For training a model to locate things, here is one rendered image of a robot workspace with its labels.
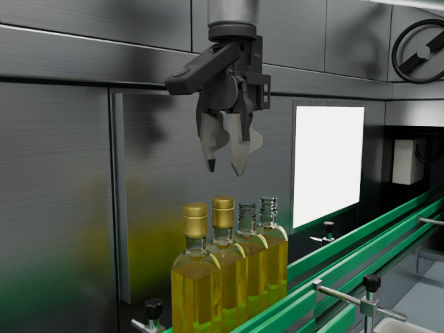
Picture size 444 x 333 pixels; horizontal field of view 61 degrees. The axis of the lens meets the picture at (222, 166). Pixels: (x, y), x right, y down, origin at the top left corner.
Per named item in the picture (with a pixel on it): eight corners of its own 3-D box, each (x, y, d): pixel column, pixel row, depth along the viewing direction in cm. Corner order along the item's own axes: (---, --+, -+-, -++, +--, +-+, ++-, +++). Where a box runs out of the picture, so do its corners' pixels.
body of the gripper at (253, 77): (271, 113, 58) (273, 32, 56) (235, 113, 52) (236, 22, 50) (234, 113, 63) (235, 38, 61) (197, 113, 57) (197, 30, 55)
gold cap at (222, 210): (222, 220, 60) (222, 193, 60) (239, 224, 58) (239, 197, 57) (207, 225, 58) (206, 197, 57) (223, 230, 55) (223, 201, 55)
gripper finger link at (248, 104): (258, 139, 53) (248, 77, 53) (252, 139, 51) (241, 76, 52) (234, 144, 56) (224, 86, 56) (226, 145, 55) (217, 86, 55)
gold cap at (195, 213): (202, 239, 51) (202, 208, 51) (179, 236, 52) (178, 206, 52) (211, 232, 55) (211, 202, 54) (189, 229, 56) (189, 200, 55)
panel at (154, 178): (352, 203, 128) (357, 102, 123) (361, 205, 126) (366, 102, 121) (119, 298, 63) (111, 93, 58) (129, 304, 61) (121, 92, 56)
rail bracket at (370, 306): (317, 317, 75) (319, 258, 73) (406, 354, 63) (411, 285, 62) (309, 323, 73) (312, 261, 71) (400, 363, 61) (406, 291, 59)
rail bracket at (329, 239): (312, 263, 103) (314, 217, 101) (335, 271, 98) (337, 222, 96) (304, 268, 100) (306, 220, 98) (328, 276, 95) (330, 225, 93)
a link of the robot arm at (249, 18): (235, -12, 49) (193, 0, 55) (235, 24, 50) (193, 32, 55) (269, 0, 55) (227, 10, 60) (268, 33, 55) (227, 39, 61)
